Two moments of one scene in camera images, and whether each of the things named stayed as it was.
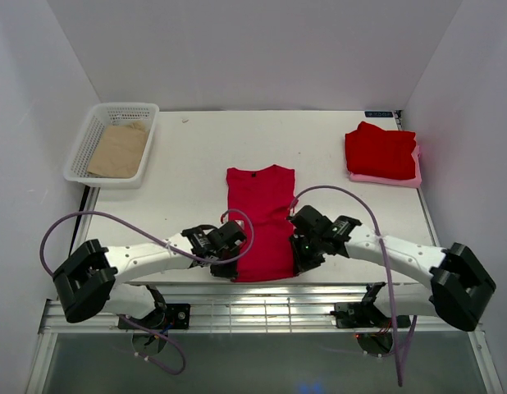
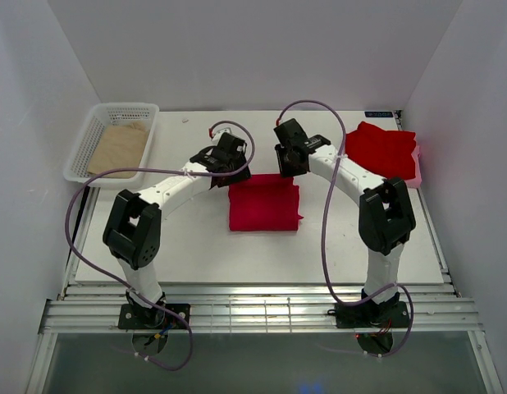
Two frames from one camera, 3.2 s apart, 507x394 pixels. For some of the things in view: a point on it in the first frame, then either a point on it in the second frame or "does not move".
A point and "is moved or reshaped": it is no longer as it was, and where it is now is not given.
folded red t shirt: (372, 150) does not move
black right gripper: (302, 263) → (284, 170)
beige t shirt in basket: (116, 148) does not move
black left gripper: (229, 271) → (242, 175)
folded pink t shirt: (414, 181) does not move
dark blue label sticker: (378, 114) does not move
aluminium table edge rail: (285, 309) does not move
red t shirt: (267, 194) is moved or reshaped
